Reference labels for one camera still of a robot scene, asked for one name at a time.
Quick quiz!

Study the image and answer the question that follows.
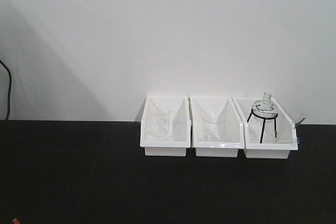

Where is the red plastic spoon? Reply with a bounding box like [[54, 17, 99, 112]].
[[13, 218, 20, 224]]

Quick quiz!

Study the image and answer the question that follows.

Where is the clear glass beaker left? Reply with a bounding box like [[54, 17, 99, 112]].
[[149, 103, 171, 138]]

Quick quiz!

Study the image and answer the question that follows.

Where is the clear glass beaker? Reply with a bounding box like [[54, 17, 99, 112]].
[[149, 103, 171, 138], [201, 111, 225, 142]]

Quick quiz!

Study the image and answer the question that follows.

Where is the left white plastic bin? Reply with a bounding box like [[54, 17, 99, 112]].
[[140, 95, 192, 156]]

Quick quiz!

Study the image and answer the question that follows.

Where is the white plastic bin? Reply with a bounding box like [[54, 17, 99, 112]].
[[190, 97, 245, 157], [140, 95, 192, 156], [232, 97, 298, 159]]

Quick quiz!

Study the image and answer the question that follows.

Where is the clear glass beaker middle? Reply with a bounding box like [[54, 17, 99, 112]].
[[201, 111, 225, 142]]

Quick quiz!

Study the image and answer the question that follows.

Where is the middle white plastic bin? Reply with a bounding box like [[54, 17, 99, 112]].
[[190, 97, 245, 157]]

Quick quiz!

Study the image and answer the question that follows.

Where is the round glass flask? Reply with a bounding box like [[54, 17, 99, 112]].
[[252, 92, 278, 123]]

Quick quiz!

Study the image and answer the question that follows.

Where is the right white plastic bin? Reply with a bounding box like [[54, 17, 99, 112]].
[[232, 97, 298, 159]]

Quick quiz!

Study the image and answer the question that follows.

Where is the clear glass tube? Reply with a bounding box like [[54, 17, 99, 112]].
[[292, 113, 307, 130]]

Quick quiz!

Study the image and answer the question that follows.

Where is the black wire tripod stand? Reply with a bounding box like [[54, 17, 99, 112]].
[[247, 108, 278, 144]]

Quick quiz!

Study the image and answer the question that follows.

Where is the black cable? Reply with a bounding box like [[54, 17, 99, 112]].
[[0, 59, 13, 127]]

